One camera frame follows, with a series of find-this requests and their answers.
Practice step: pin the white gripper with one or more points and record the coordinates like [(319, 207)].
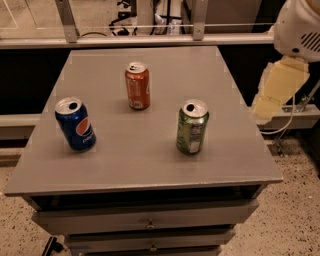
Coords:
[(297, 33)]

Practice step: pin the orange-red soda can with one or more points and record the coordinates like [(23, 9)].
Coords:
[(137, 84)]

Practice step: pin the green soda can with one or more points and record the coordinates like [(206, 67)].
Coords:
[(192, 122)]

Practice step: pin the blue Pepsi can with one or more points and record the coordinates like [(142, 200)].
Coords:
[(72, 117)]

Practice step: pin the top grey drawer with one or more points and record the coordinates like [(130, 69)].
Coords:
[(147, 217)]

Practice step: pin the grey drawer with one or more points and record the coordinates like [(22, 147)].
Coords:
[(147, 217), (149, 241)]

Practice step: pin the grey drawer cabinet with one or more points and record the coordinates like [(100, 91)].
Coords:
[(135, 160)]

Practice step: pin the grey metal rail frame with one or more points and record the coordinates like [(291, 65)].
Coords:
[(36, 24)]

